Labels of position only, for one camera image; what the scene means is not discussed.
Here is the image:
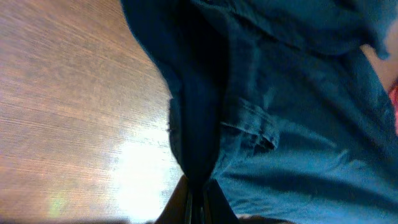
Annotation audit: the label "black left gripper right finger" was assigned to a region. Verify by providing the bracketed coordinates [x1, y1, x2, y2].
[203, 179, 239, 224]

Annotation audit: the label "red printed t-shirt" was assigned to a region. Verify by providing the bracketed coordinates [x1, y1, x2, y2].
[389, 82, 398, 132]

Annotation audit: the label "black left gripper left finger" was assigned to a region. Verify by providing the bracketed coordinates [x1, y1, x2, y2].
[154, 175, 189, 224]

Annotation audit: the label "navy blue shorts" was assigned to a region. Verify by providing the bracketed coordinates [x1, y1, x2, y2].
[121, 0, 397, 223]

